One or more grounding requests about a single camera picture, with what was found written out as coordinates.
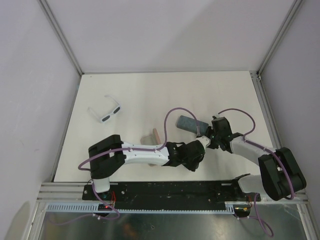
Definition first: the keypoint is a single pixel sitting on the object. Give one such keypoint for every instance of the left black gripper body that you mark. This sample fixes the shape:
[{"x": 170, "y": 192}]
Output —
[{"x": 191, "y": 164}]

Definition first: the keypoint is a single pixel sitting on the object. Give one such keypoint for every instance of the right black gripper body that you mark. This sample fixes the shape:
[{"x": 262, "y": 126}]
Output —
[{"x": 214, "y": 137}]

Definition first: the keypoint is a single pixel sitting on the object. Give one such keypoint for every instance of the blue glasses case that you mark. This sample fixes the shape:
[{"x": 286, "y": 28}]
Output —
[{"x": 190, "y": 125}]

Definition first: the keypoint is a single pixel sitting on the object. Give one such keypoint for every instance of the pink glasses case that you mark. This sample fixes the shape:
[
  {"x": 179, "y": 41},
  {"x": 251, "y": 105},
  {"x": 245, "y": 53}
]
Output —
[{"x": 150, "y": 140}]

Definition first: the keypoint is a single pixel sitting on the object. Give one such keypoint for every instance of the white frame sunglasses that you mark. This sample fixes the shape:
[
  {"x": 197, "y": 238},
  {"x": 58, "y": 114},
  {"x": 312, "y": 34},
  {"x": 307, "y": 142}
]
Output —
[{"x": 103, "y": 108}]

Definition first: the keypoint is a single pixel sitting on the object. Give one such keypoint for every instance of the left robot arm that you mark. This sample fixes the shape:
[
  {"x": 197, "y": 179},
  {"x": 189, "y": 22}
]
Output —
[{"x": 110, "y": 154}]

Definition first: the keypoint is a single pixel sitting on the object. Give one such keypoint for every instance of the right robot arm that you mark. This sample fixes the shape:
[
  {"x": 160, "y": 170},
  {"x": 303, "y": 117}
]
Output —
[{"x": 281, "y": 176}]

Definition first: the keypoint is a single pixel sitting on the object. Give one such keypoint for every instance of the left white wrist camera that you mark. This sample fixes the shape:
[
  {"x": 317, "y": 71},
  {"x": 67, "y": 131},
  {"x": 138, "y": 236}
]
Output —
[{"x": 205, "y": 141}]

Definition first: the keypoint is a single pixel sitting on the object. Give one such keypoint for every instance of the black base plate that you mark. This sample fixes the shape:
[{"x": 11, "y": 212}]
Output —
[{"x": 176, "y": 193}]

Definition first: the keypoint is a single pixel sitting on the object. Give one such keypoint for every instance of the right aluminium frame post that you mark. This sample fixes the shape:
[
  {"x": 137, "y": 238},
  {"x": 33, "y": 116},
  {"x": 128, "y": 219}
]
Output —
[{"x": 280, "y": 34}]

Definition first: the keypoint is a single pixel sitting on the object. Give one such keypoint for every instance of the aluminium frame post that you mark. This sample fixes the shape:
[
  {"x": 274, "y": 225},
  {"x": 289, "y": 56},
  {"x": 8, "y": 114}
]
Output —
[
  {"x": 51, "y": 18},
  {"x": 280, "y": 34}
]

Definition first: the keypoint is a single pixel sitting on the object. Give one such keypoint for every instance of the grey slotted cable duct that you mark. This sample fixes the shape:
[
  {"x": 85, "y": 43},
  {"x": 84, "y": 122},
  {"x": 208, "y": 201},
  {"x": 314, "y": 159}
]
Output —
[{"x": 216, "y": 208}]

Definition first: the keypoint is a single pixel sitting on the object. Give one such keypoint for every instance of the aluminium front rail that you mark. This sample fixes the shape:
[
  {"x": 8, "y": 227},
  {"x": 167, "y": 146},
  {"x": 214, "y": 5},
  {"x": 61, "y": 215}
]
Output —
[{"x": 61, "y": 192}]

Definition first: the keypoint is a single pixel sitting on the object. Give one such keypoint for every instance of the left aluminium frame post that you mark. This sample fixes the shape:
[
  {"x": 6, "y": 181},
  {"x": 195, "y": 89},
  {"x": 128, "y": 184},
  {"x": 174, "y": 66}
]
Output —
[{"x": 51, "y": 18}]

